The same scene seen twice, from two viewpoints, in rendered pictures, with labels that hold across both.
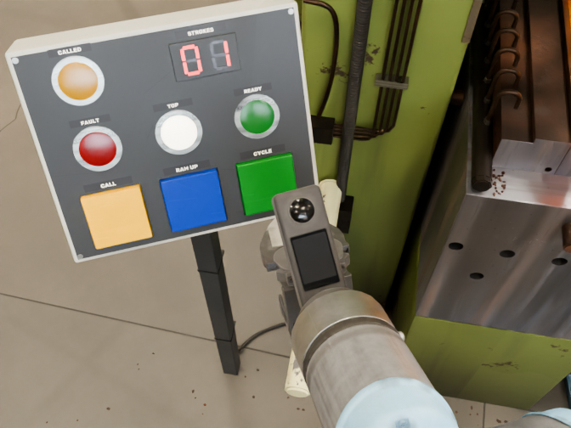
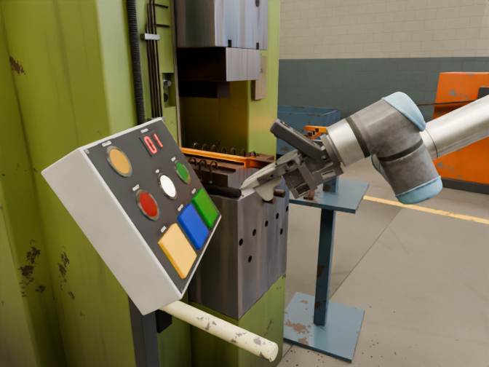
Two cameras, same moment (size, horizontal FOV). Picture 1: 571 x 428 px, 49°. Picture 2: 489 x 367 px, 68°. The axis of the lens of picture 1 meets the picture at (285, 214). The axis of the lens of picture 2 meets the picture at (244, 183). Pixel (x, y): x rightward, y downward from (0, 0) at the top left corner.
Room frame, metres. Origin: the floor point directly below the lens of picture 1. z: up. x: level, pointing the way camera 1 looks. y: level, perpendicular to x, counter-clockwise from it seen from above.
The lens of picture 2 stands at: (0.12, 0.69, 1.31)
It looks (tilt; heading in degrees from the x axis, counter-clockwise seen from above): 18 degrees down; 292
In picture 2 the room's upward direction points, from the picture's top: straight up
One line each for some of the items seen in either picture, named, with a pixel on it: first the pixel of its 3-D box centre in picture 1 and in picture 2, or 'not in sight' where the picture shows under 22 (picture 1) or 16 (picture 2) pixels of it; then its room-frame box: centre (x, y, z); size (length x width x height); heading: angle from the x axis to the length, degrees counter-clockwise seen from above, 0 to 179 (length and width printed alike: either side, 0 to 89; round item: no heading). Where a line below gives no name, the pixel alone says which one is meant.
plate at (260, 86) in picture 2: not in sight; (259, 77); (0.65, -0.75, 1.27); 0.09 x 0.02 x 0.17; 80
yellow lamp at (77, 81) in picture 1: (78, 81); (119, 162); (0.53, 0.24, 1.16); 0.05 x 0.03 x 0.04; 80
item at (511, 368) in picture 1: (479, 266); (209, 318); (0.78, -0.51, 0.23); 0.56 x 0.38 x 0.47; 170
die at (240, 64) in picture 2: not in sight; (193, 65); (0.78, -0.45, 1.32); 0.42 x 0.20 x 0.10; 170
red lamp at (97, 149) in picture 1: (98, 149); (148, 204); (0.49, 0.23, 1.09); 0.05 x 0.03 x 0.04; 80
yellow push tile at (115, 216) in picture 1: (117, 216); (176, 250); (0.44, 0.22, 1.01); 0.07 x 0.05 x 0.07; 105
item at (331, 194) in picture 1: (316, 279); (206, 322); (0.55, -0.06, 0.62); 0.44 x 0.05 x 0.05; 170
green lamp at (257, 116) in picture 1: (257, 116); (182, 172); (0.54, 0.04, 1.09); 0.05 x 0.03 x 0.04; 80
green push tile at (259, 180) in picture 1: (267, 183); (204, 208); (0.50, 0.02, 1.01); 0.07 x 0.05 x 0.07; 105
